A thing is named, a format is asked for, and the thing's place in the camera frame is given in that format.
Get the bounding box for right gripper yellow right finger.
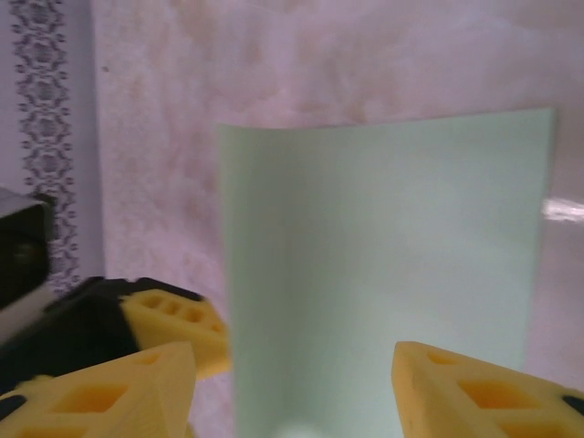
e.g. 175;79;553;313
393;340;584;438

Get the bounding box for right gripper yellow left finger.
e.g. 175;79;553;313
0;339;198;438

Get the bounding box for light green paper sheet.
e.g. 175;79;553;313
214;107;558;438

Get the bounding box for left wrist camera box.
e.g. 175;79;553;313
0;184;55;341

